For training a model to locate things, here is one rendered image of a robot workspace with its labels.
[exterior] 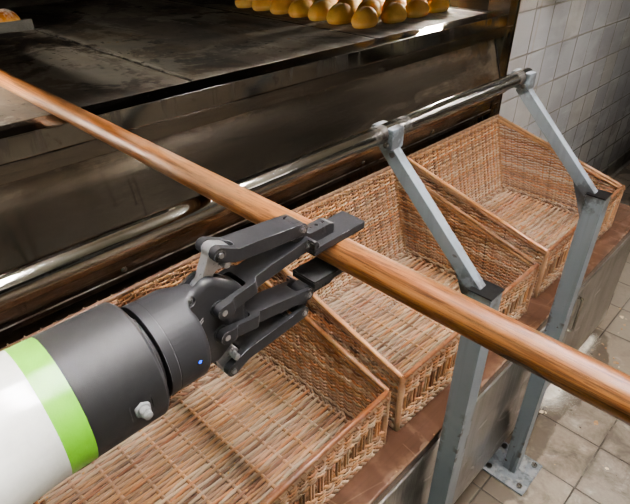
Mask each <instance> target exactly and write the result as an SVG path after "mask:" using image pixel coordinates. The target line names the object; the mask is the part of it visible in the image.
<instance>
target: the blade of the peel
mask: <svg viewBox="0 0 630 504"><path fill-rule="evenodd" d="M20 19H21V20H16V21H8V22H0V34H4V33H11V32H19V31H26V30H33V29H34V25H33V22H32V19H29V18H20Z"/></svg>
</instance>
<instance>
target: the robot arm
mask: <svg viewBox="0 0 630 504"><path fill-rule="evenodd" d="M364 226H365V221H364V220H362V219H360V218H358V217H355V216H353V215H351V214H349V213H347V212H344V211H341V212H339V213H337V214H335V215H333V216H332V217H330V218H328V219H324V218H318V219H317V220H315V221H313V222H311V223H309V224H306V223H304V222H302V221H300V220H298V219H296V218H294V217H292V216H290V215H288V214H284V215H281V216H278V217H275V218H272V219H270V220H267V221H264V222H261V223H258V224H256V225H253V226H250V227H247V228H244V229H241V230H239V231H236V232H233V233H230V234H227V235H225V236H222V237H207V236H202V237H200V238H198V239H197V241H196V243H195V248H196V249H197V250H198V251H199V252H201V255H200V259H199V263H198V266H197V270H196V271H194V272H192V273H190V274H189V275H188V276H187V277H186V278H185V279H184V280H183V281H182V282H181V283H180V284H179V285H177V286H174V287H169V288H162V289H157V290H155V291H153V292H151V293H149V294H147V295H145V296H143V297H141V298H139V299H137V300H135V301H133V302H131V303H129V304H127V305H124V306H122V307H120V308H119V307H118V306H116V305H114V304H111V303H108V302H104V303H102V304H100V305H97V306H95V307H93V308H91V309H89V310H87V311H85V312H83V313H81V314H78V315H76V316H74V317H72V318H70V319H68V320H66V321H64V322H62V323H59V324H57V325H55V326H53V327H51V328H49V329H47V330H45V331H43V332H40V333H38V334H36V335H34V336H32V337H30V338H28V339H26V340H24V341H21V342H19V343H17V344H15V345H13V346H11V347H9V348H7V349H5V350H2V351H0V504H33V503H34V502H36V501H37V500H38V499H39V498H41V497H42V496H43V495H45V494H46V493H47V492H48V491H50V490H51V489H52V488H54V487H55V486H57V485H58V484H59V483H61V482H62V481H64V480H65V479H66V478H68V477H69V476H71V475H72V474H74V473H75V472H77V471H79V470H80V469H82V468H83V467H85V466H86V465H88V464H89V463H91V462H92V461H94V460H95V459H97V458H98V457H100V456H101V455H103V454H104V453H106V452H108V451H109V450H111V449H112V448H114V447H115V446H117V445H118V444H120V443H121V442H123V441H124V440H126V439H127V438H129V437H130V436H132V435H133V434H135V433H137V432H138V431H140V430H141V429H143V428H144V427H146V426H147V425H149V424H150V423H152V422H153V421H155V420H156V419H158V418H159V417H161V416H162V415H164V414H165V413H166V412H167V411H168V407H169V402H170V396H172V395H173V394H175V393H177V392H178V391H180V390H181V389H183V388H184V387H186V386H187V385H189V384H191V383H192V382H194V381H195V380H197V379H198V378H200V377H202V376H203V375H205V374H206V373H207V371H208V370H209V368H210V365H211V363H214V364H215V365H216V366H218V367H219V368H220V369H221V370H222V371H224V372H225V373H226V374H227V375H228V376H230V377H233V376H234V375H236V374H237V373H238V371H239V370H240V369H241V368H242V367H243V366H244V365H245V363H246V362H247V361H248V360H249V359H250V358H251V357H253V356H254V355H255V354H257V353H258V352H259V351H261V350H262V349H263V348H265V347H266V346H267V345H269V344H270V343H271V342H273V341H274V340H275V339H277V338H278V337H279V336H281V335H282V334H283V333H285V332H286V331H287V330H289V329H290V328H291V327H293V326H294V325H295V324H297V323H298V322H299V321H301V320H302V319H303V318H305V317H306V316H307V314H308V312H309V309H308V307H306V303H307V300H309V299H311V297H312V296H313V293H314V292H315V291H317V290H319V289H320V288H322V287H324V286H325V285H327V284H329V283H330V282H331V281H332V280H333V278H334V277H336V276H337V275H339V274H341V273H342V272H344V271H342V270H340V269H338V268H336V267H334V266H332V265H331V264H329V263H327V262H325V261H323V260H321V259H319V258H318V257H315V258H313V259H311V260H310V261H308V262H306V263H304V264H302V265H301V266H299V267H297V268H295V269H293V276H294V277H295V278H297V279H298V280H296V279H294V278H293V277H291V276H289V275H287V277H289V278H290V279H289V278H286V281H285V282H283V283H281V284H278V285H276V286H273V287H271V288H268V289H266V290H263V291H261V292H258V287H259V286H260V285H262V284H263V283H265V282H266V281H267V280H269V279H270V278H271V277H273V276H274V275H276V274H277V273H278V272H280V271H281V270H283V269H284V268H285V267H287V266H288V265H289V264H291V263H292V262H294V261H295V260H296V259H298V258H299V257H300V256H302V255H303V254H305V253H306V252H308V253H309V254H311V255H313V256H316V255H318V254H320V253H322V252H323V251H325V250H327V249H329V248H330V247H332V246H334V245H335V244H337V243H339V242H341V241H342V240H344V239H346V238H348V237H349V236H351V235H353V234H355V233H356V232H358V231H360V230H362V229H363V228H364ZM242 260H244V261H242ZM239 261H242V262H241V263H239V264H238V265H231V263H232V262H239ZM230 265H231V266H230ZM223 267H224V268H225V269H223V270H222V271H220V272H219V273H217V274H216V273H215V271H216V270H218V269H220V268H223ZM257 292H258V293H257ZM288 310H289V311H290V312H292V313H291V314H288V313H287V311H288Z"/></svg>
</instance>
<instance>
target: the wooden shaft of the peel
mask: <svg viewBox="0 0 630 504"><path fill-rule="evenodd" d="M0 86H1V87H3V88H5V89H6V90H8V91H10V92H12V93H14V94H16V95H18V96H19V97H21V98H23V99H25V100H27V101H29V102H31V103H32V104H34V105H36V106H38V107H40V108H42V109H44V110H45V111H47V112H49V113H51V114H53V115H55V116H56V117H58V118H60V119H62V120H64V121H66V122H68V123H69V124H71V125H73V126H75V127H77V128H79V129H81V130H82V131H84V132H86V133H88V134H90V135H92V136H94V137H95V138H97V139H99V140H101V141H103V142H105V143H107V144H108V145H110V146H112V147H114V148H116V149H118V150H119V151H121V152H123V153H125V154H127V155H129V156H131V157H132V158H134V159H136V160H138V161H140V162H142V163H144V164H145V165H147V166H149V167H151V168H153V169H155V170H157V171H158V172H160V173H162V174H164V175H166V176H168V177H169V178H171V179H173V180H175V181H177V182H179V183H181V184H182V185H184V186H186V187H188V188H190V189H192V190H194V191H195V192H197V193H199V194H201V195H203V196H205V197H207V198H208V199H210V200H212V201H214V202H216V203H218V204H219V205H221V206H223V207H225V208H227V209H229V210H231V211H232V212H234V213H236V214H238V215H240V216H242V217H244V218H245V219H247V220H249V221H251V222H253V223H255V224H258V223H261V222H264V221H267V220H270V219H272V218H275V217H278V216H281V215H284V214H288V215H290V216H292V217H294V218H296V219H298V220H300V221H302V222H304V223H306V224H309V223H311V222H313V221H312V220H310V219H308V218H306V217H304V216H302V215H300V214H298V213H295V212H293V211H291V210H289V209H287V208H285V207H283V206H281V205H279V204H277V203H275V202H273V201H271V200H269V199H267V198H265V197H263V196H261V195H259V194H257V193H254V192H252V191H250V190H248V189H246V188H244V187H242V186H240V185H238V184H236V183H234V182H232V181H230V180H228V179H226V178H224V177H222V176H220V175H218V174H215V173H213V172H211V171H209V170H207V169H205V168H203V167H201V166H199V165H197V164H195V163H193V162H191V161H189V160H187V159H185V158H183V157H181V156H179V155H177V154H174V153H172V152H170V151H168V150H166V149H164V148H162V147H160V146H158V145H156V144H154V143H152V142H150V141H148V140H146V139H144V138H142V137H140V136H138V135H136V134H133V133H131V132H129V131H127V130H125V129H123V128H121V127H119V126H117V125H115V124H113V123H111V122H109V121H107V120H105V119H103V118H101V117H99V116H97V115H95V114H92V113H90V112H88V111H86V110H84V109H82V108H80V107H78V106H76V105H74V104H72V103H70V102H68V101H66V100H64V99H62V98H60V97H58V96H56V95H53V94H51V93H49V92H47V91H45V90H43V89H41V88H39V87H37V86H35V85H33V84H31V83H29V82H27V81H25V80H23V79H21V78H19V77H17V76H15V75H12V74H10V73H8V72H6V71H4V70H2V69H0ZM316 257H318V258H319V259H321V260H323V261H325V262H327V263H329V264H331V265H332V266H334V267H336V268H338V269H340V270H342V271H344V272H345V273H347V274H349V275H351V276H353V277H355V278H357V279H358V280H360V281H362V282H364V283H366V284H368V285H369V286H371V287H373V288H375V289H377V290H379V291H381V292H382V293H384V294H386V295H388V296H390V297H392V298H394V299H395V300H397V301H399V302H401V303H403V304H405V305H407V306H408V307H410V308H412V309H414V310H416V311H418V312H419V313H421V314H423V315H425V316H427V317H429V318H431V319H432V320H434V321H436V322H438V323H440V324H442V325H444V326H445V327H447V328H449V329H451V330H453V331H455V332H457V333H458V334H460V335H462V336H464V337H466V338H468V339H469V340H471V341H473V342H475V343H477V344H479V345H481V346H482V347H484V348H486V349H488V350H490V351H492V352H494V353H495V354H497V355H499V356H501V357H503V358H505V359H507V360H508V361H510V362H512V363H514V364H516V365H518V366H520V367H521V368H523V369H525V370H527V371H529V372H531V373H532V374H534V375H536V376H538V377H540V378H542V379H544V380H545V381H547V382H549V383H551V384H553V385H555V386H557V387H558V388H560V389H562V390H564V391H566V392H568V393H570V394H571V395H573V396H575V397H577V398H579V399H581V400H582V401H584V402H586V403H588V404H590V405H592V406H594V407H595V408H597V409H599V410H601V411H603V412H605V413H607V414H608V415H610V416H612V417H614V418H616V419H618V420H620V421H621V422H623V423H625V424H627V425H629V426H630V375H628V374H626V373H624V372H622V371H619V370H617V369H615V368H613V367H611V366H609V365H607V364H605V363H603V362H601V361H599V360H597V359H595V358H593V357H591V356H589V355H587V354H585V353H583V352H581V351H578V350H576V349H574V348H572V347H570V346H568V345H566V344H564V343H562V342H560V341H558V340H556V339H554V338H552V337H550V336H548V335H546V334H544V333H542V332H540V331H537V330H535V329H533V328H531V327H529V326H527V325H525V324H523V323H521V322H519V321H517V320H515V319H513V318H511V317H509V316H507V315H505V314H503V313H501V312H498V311H496V310H494V309H492V308H490V307H488V306H486V305H484V304H482V303H480V302H478V301H476V300H474V299H472V298H470V297H468V296H466V295H464V294H462V293H460V292H457V291H455V290H453V289H451V288H449V287H447V286H445V285H443V284H441V283H439V282H437V281H435V280H433V279H431V278H429V277H427V276H425V275H423V274H421V273H419V272H416V271H414V270H412V269H410V268H408V267H406V266H404V265H402V264H400V263H398V262H396V261H394V260H392V259H390V258H388V257H386V256H384V255H382V254H380V253H377V252H375V251H373V250H371V249H369V248H367V247H365V246H363V245H361V244H359V243H357V242H355V241H353V240H351V239H349V238H346V239H344V240H342V241H341V242H339V243H337V244H335V245H334V246H332V247H330V248H329V249H327V250H325V251H323V252H322V253H320V254H318V255H316Z"/></svg>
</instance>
